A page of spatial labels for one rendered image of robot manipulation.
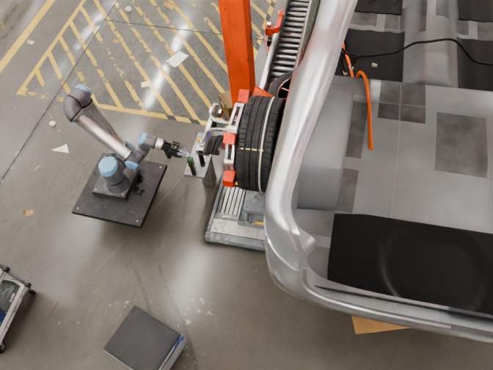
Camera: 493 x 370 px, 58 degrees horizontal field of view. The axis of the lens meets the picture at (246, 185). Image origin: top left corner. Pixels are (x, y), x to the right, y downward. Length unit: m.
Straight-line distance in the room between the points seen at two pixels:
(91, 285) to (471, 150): 2.91
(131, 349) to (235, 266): 1.01
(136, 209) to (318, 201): 1.56
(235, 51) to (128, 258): 1.86
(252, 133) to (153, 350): 1.54
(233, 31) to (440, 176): 1.57
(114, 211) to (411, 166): 2.24
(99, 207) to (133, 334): 1.10
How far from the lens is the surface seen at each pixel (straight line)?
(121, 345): 3.25
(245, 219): 3.60
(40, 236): 4.23
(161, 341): 3.18
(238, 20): 2.95
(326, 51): 2.28
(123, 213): 3.68
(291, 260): 2.11
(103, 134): 3.30
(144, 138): 3.28
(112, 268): 3.84
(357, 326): 3.49
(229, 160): 2.92
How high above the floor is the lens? 3.34
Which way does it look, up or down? 58 degrees down
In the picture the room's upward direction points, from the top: 7 degrees counter-clockwise
